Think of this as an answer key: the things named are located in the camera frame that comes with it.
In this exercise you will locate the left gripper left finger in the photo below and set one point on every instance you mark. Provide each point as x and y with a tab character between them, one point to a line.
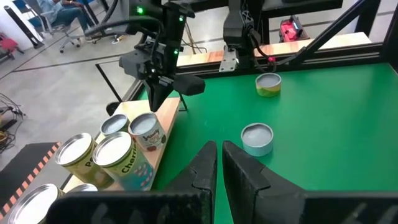
186	205

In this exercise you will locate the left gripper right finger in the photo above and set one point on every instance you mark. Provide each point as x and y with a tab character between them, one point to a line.
248	193

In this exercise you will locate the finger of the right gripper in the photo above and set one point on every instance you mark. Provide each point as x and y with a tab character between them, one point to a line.
153	91
163	93

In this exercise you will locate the Saucy O's meatballs can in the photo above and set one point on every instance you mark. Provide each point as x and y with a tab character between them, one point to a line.
149	137

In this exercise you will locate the green label tin can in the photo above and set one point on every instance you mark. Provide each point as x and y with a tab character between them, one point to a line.
113	124

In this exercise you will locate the cherries can teal label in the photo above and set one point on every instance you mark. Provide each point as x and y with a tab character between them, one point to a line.
124	161

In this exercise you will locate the yellow green label can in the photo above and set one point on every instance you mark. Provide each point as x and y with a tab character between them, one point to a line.
77	158

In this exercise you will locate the silver lid tin can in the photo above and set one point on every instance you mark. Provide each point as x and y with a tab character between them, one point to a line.
31	207

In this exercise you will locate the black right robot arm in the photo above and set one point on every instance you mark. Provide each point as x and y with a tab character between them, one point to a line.
239	28

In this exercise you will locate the wooden shelf black legs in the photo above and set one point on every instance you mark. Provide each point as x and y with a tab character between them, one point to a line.
168	109

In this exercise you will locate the short blue salmon can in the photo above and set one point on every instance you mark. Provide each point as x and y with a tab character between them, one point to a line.
257	138

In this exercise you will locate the green table mat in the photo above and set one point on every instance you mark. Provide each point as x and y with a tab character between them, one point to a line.
311	124

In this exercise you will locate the person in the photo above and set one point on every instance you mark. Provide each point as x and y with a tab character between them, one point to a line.
68	14

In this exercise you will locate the grey office chair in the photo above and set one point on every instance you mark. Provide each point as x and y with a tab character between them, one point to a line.
53	28

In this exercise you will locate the short yellow green can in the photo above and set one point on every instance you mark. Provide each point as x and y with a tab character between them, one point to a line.
268	84

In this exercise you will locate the black tube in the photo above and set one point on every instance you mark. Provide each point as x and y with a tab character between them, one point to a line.
23	26

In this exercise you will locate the red black device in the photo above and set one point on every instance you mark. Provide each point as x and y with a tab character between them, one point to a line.
290	29

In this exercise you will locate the red chair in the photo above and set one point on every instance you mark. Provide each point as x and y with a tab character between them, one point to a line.
7	45

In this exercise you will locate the black mat orange striped edge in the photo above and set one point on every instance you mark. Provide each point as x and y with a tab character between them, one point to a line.
18	168

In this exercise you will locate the black aluminium rig frame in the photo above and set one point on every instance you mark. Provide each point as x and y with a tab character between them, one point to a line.
342	53

